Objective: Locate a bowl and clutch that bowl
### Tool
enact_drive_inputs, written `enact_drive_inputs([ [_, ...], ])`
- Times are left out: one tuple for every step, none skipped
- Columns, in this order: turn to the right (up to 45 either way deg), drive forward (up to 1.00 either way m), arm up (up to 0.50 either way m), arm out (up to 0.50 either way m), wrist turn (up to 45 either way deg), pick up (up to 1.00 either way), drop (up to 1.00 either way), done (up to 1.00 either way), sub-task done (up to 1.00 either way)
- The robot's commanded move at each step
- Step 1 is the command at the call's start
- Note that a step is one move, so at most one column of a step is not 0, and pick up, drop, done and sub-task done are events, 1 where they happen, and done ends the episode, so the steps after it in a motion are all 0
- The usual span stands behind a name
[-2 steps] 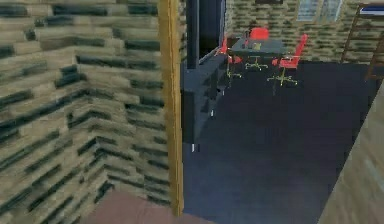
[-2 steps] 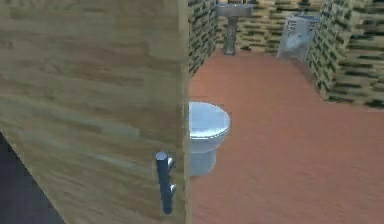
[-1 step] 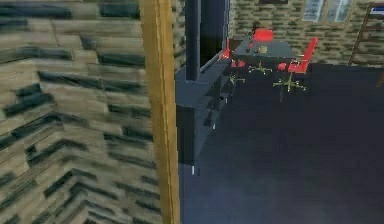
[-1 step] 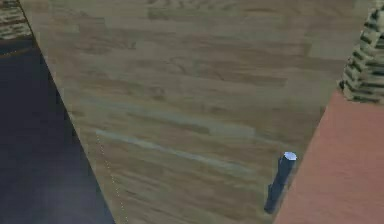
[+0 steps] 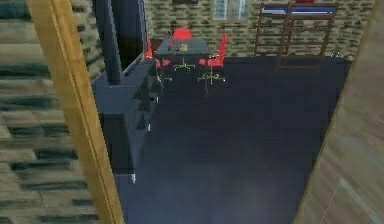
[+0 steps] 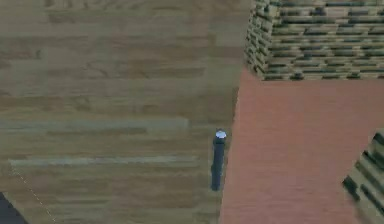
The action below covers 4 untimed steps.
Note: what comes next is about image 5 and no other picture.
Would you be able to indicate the red swivel chair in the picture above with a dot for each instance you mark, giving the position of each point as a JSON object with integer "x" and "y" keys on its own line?
{"x": 181, "y": 34}
{"x": 217, "y": 58}
{"x": 149, "y": 53}

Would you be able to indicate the dark grey dining table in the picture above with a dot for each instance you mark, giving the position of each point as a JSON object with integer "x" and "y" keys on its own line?
{"x": 186, "y": 50}

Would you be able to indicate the small tan object on table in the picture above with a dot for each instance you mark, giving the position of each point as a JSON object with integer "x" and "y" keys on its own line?
{"x": 183, "y": 47}

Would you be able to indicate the dark blue cabinet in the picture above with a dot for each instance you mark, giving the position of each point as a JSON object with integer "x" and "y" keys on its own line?
{"x": 125, "y": 96}

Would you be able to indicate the window with pale panes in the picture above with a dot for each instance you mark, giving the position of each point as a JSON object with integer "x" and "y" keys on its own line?
{"x": 230, "y": 8}

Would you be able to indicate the brown wooden bunk bed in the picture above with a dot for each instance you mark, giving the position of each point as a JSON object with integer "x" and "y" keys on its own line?
{"x": 295, "y": 31}

